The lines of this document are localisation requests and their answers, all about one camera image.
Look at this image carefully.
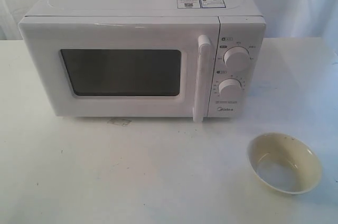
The cream paper bowl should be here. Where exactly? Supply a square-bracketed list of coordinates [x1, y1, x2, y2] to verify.
[247, 132, 323, 195]

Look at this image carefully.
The white Midea microwave body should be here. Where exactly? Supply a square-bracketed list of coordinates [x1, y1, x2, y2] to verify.
[23, 0, 266, 118]

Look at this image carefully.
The clear tape patch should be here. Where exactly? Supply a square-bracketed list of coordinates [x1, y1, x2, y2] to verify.
[107, 118, 132, 127]

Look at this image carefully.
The white lower timer knob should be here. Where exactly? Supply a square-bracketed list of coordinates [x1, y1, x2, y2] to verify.
[218, 79, 242, 101]

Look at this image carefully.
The white upper power knob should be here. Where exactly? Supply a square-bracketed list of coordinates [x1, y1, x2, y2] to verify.
[223, 46, 250, 72]

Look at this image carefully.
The warning label sticker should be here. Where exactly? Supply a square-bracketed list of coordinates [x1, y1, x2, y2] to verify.
[176, 0, 226, 8]

